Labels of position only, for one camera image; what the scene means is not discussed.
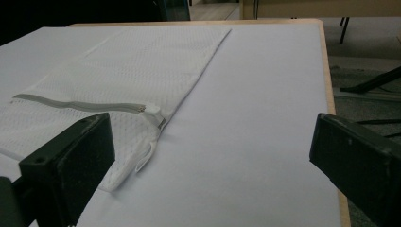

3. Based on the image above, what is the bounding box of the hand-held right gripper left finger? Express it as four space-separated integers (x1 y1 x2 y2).
12 112 116 227

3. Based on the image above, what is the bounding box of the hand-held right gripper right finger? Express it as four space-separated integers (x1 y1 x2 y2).
308 113 401 227

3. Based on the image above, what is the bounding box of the white mesh laundry bag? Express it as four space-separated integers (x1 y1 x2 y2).
0 25 233 193

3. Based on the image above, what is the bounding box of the black metal stand leg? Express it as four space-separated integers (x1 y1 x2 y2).
339 66 401 95

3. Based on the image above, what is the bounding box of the white table cover sheet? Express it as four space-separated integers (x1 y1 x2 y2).
0 23 343 227

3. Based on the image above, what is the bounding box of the thin black stand leg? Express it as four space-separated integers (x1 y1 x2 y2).
339 16 351 44

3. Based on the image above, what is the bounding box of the beige wooden furniture panel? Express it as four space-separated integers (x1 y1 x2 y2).
239 0 401 20

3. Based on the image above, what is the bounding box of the dark teal cabinet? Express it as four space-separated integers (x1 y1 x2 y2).
157 0 191 22

